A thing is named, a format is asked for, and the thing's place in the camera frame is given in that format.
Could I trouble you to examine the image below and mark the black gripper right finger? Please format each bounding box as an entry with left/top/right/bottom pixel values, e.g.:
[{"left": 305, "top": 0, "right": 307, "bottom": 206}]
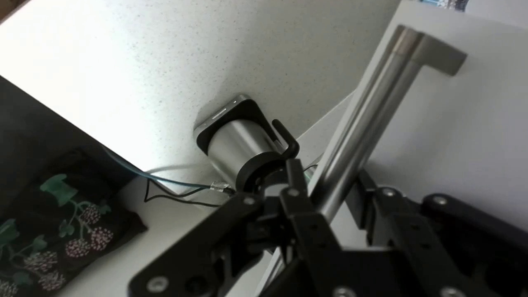
[{"left": 346, "top": 172, "right": 528, "bottom": 297}]

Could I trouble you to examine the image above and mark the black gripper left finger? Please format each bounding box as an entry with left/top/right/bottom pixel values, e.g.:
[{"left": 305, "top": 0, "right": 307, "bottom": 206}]
[{"left": 127, "top": 158, "right": 346, "bottom": 297}]

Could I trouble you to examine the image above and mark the white upper cabinet door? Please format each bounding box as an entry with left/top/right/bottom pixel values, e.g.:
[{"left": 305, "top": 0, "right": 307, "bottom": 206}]
[{"left": 262, "top": 0, "right": 528, "bottom": 297}]

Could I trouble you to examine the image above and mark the black steel coffee maker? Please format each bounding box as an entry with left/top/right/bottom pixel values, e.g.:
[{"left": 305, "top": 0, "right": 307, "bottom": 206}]
[{"left": 193, "top": 94, "right": 300, "bottom": 191}]

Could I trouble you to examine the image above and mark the dark floral cushion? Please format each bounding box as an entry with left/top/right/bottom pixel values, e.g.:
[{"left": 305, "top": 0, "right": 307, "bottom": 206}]
[{"left": 0, "top": 150, "right": 147, "bottom": 297}]

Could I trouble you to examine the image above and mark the black power cable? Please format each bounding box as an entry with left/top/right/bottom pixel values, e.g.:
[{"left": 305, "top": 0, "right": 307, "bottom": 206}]
[{"left": 143, "top": 178, "right": 227, "bottom": 210}]

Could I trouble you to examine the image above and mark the green power cable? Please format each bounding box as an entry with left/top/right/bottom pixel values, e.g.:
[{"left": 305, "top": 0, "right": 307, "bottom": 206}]
[{"left": 104, "top": 150, "right": 232, "bottom": 195}]

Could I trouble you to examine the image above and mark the steel cabinet door handle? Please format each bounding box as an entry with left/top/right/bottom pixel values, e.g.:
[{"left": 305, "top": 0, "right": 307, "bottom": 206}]
[{"left": 310, "top": 25, "right": 467, "bottom": 221}]

